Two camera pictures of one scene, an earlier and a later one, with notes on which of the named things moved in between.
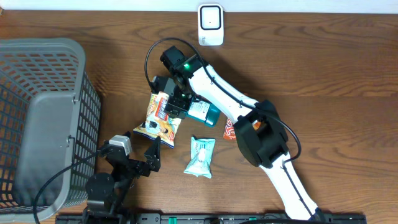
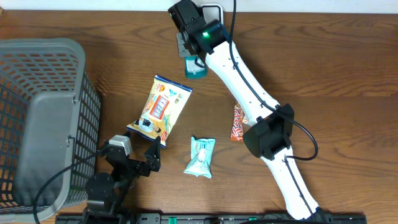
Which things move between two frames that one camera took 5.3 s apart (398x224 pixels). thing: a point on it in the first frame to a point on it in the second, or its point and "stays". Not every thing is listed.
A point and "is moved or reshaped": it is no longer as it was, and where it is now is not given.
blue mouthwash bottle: [204, 111] is moved or reshaped
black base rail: [211, 218] stays
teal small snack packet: [201, 152] stays
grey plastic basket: [50, 120] stays
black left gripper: [155, 159] stays
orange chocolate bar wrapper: [229, 133] is moved or reshaped
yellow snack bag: [158, 122] is moved or reshaped
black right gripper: [181, 105] to [182, 47]
